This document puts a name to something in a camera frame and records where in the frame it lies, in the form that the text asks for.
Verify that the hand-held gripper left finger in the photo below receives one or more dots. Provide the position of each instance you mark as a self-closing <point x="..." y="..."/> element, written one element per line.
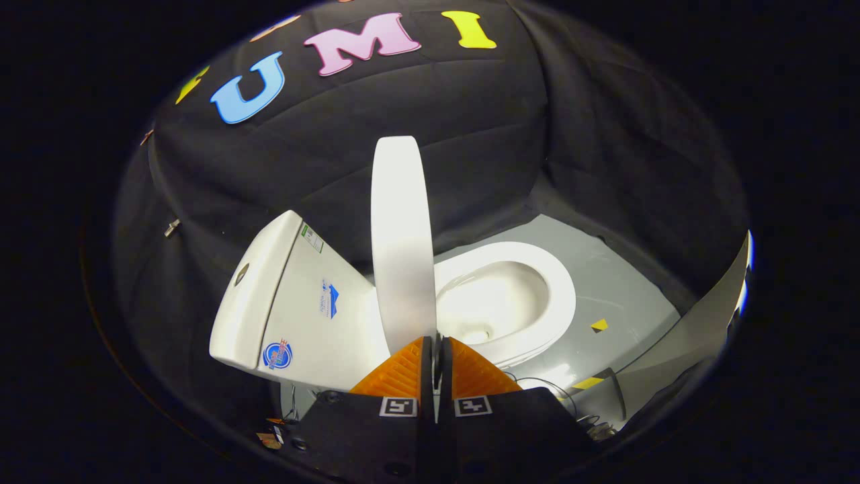
<point x="376" y="437"/>

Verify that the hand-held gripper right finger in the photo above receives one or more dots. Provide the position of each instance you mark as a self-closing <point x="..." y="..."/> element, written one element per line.
<point x="497" y="437"/>

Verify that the white toilet tank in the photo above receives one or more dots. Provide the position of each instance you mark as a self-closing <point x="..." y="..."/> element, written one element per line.
<point x="295" y="302"/>

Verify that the small orange white object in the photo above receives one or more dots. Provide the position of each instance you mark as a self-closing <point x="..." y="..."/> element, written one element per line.
<point x="270" y="440"/>

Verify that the yellow floor tape piece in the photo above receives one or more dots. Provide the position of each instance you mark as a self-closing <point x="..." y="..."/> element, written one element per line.
<point x="599" y="325"/>

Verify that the white board panel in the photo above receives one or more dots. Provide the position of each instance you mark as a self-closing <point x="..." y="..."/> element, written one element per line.
<point x="692" y="329"/>

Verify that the black backdrop cloth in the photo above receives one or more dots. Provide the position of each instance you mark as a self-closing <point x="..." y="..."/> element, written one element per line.
<point x="484" y="148"/>

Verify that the silver clip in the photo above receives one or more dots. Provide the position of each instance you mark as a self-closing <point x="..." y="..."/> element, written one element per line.
<point x="172" y="228"/>

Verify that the copper clip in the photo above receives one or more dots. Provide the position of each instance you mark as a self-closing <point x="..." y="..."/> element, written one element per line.
<point x="146" y="137"/>

